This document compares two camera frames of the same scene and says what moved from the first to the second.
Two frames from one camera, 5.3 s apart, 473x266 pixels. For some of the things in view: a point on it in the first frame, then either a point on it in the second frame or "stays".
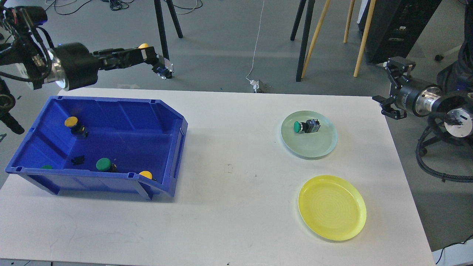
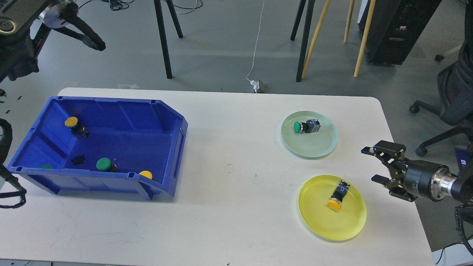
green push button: (311, 126) stays
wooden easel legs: (365, 37) stays
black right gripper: (422, 100) → (433, 181)
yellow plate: (333, 207) stays
